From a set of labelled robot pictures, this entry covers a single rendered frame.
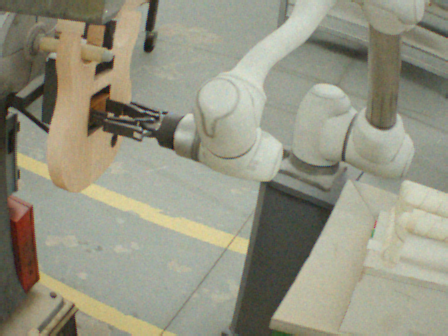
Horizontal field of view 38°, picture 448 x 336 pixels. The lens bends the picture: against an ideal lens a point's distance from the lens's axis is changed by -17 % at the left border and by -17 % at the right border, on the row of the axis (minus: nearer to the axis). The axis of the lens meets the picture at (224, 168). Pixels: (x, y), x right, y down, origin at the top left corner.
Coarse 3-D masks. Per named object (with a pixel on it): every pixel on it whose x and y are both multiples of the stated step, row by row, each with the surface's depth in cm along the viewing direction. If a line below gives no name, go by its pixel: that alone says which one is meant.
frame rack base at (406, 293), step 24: (408, 240) 130; (432, 240) 130; (408, 264) 123; (432, 264) 123; (360, 288) 124; (384, 288) 123; (408, 288) 121; (432, 288) 119; (360, 312) 127; (384, 312) 125; (408, 312) 123; (432, 312) 122
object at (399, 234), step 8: (392, 232) 120; (400, 232) 118; (408, 232) 118; (392, 240) 119; (400, 240) 118; (392, 248) 120; (400, 248) 119; (392, 256) 120; (384, 264) 122; (392, 264) 121
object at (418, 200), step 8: (408, 192) 124; (416, 192) 124; (408, 200) 124; (416, 200) 123; (424, 200) 123; (432, 200) 123; (440, 200) 122; (416, 208) 124; (424, 208) 123; (432, 208) 122; (440, 208) 122
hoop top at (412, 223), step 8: (400, 216) 117; (408, 216) 117; (416, 216) 117; (400, 224) 117; (408, 224) 116; (416, 224) 116; (424, 224) 116; (432, 224) 116; (440, 224) 116; (416, 232) 117; (424, 232) 116; (432, 232) 115; (440, 232) 115; (440, 240) 116
